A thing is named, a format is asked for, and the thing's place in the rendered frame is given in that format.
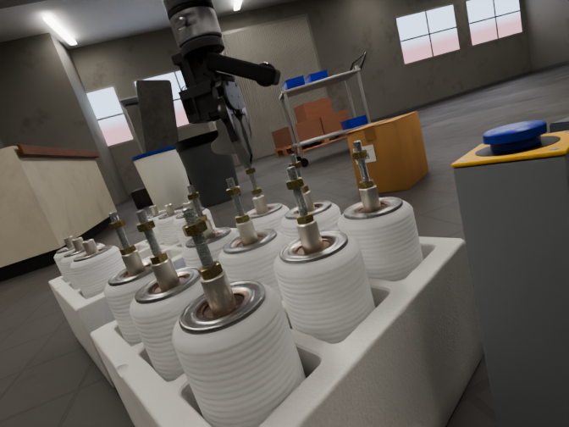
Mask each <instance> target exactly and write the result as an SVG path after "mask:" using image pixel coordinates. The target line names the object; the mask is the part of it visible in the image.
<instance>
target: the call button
mask: <svg viewBox="0 0 569 427"><path fill-rule="evenodd" d="M546 132H547V124H546V122H545V121H543V120H529V121H523V122H519V123H515V124H510V125H504V126H501V127H497V128H494V129H492V130H488V131H486V132H485V133H484V134H483V144H485V145H490V150H491V151H493V152H504V151H510V150H516V149H521V148H524V147H531V146H533V145H536V144H538V143H540V142H541V135H543V134H544V133H546Z"/></svg>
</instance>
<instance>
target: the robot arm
mask: <svg viewBox="0 0 569 427"><path fill-rule="evenodd" d="M163 5H164V7H165V10H166V13H167V16H168V20H169V23H170V24H171V27H172V30H173V33H174V37H175V40H176V42H177V45H178V48H179V49H180V51H181V53H177V54H175V55H173V56H171V59H172V61H173V64H174V65H177V66H179V67H180V71H181V74H182V76H183V79H184V82H185V86H183V87H182V88H181V91H179V92H178V93H179V95H180V100H181V102H182V105H183V108H184V110H185V114H186V117H187V119H188V122H189V124H190V123H192V124H200V123H208V122H211V121H216V120H217V124H216V126H217V130H218V137H217V138H216V139H215V140H214V141H213V142H212V144H211V148H212V151H213V152H214V153H215V154H217V155H237V156H238V158H239V160H240V162H241V163H242V165H243V166H244V168H245V169H248V168H249V163H251V165H252V160H253V144H252V138H251V137H252V135H251V127H250V121H249V118H248V114H247V112H246V108H245V105H244V100H243V97H242V95H241V92H240V88H239V87H238V85H237V84H236V83H235V78H234V76H233V75H236V76H239V77H243V78H246V79H249V80H255V81H256V83H257V84H258V85H260V86H264V87H268V86H271V85H274V86H277V85H278V84H279V78H280V75H281V73H280V71H279V70H278V69H275V67H274V66H273V65H271V64H270V63H266V62H264V63H260V64H254V63H251V62H247V61H244V60H240V59H237V58H231V57H228V56H224V55H221V54H220V53H221V52H222V51H223V50H224V43H223V40H222V33H221V30H220V27H219V24H218V19H217V16H216V13H215V11H214V7H213V3H212V0H163ZM216 70H217V71H220V72H223V73H220V72H217V71H216ZM224 73H226V74H224ZM227 74H229V75H227ZM184 87H185V89H184V90H183V88H184Z"/></svg>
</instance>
